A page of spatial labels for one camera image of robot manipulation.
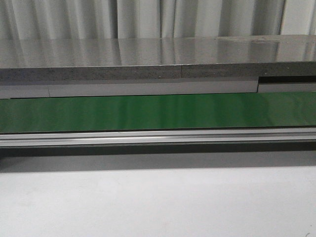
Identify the green conveyor belt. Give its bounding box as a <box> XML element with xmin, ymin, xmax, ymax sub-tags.
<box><xmin>0</xmin><ymin>92</ymin><xmax>316</xmax><ymax>133</ymax></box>

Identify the grey conveyor rear side guard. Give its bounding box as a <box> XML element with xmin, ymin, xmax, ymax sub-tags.
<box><xmin>0</xmin><ymin>76</ymin><xmax>316</xmax><ymax>99</ymax></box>

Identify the white pleated curtain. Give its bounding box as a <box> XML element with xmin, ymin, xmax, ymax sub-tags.
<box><xmin>0</xmin><ymin>0</ymin><xmax>316</xmax><ymax>40</ymax></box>

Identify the aluminium conveyor front rail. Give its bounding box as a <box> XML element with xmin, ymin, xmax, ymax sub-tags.
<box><xmin>0</xmin><ymin>127</ymin><xmax>316</xmax><ymax>148</ymax></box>

